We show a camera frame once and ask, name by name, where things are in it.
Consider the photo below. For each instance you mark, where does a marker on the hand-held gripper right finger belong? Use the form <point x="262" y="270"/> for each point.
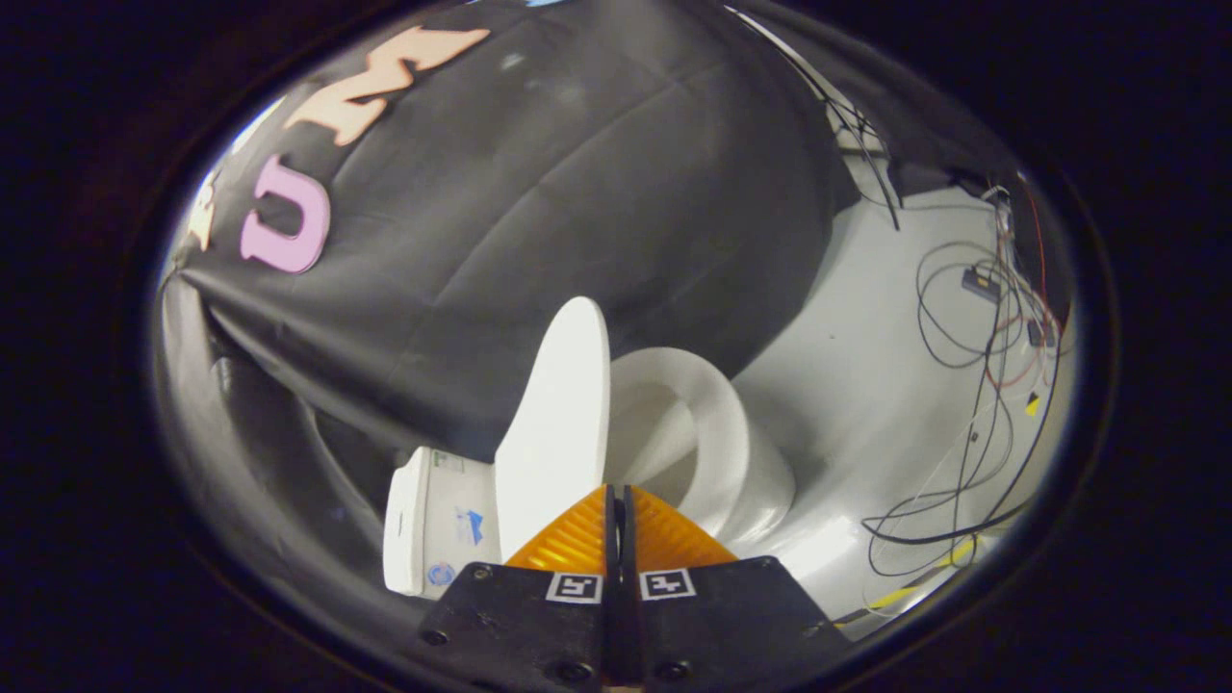
<point x="712" y="626"/>

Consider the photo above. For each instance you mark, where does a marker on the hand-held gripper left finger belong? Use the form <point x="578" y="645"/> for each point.
<point x="539" y="626"/>

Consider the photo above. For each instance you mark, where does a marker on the white toilet lid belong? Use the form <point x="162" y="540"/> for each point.
<point x="558" y="423"/>

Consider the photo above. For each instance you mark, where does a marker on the white toilet tank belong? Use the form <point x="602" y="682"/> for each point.
<point x="433" y="529"/>

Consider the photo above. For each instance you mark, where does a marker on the white toilet bowl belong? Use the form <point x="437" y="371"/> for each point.
<point x="731" y="423"/>

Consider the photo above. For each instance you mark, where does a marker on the yellow tape piece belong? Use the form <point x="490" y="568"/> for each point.
<point x="1033" y="404"/>

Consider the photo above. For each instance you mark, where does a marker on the black adapter box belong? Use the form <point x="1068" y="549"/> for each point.
<point x="980" y="284"/>

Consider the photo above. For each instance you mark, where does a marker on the small black connector box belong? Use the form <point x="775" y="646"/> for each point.
<point x="1038" y="333"/>

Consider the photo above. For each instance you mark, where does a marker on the metal backdrop stand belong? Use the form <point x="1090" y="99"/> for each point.
<point x="871" y="159"/>

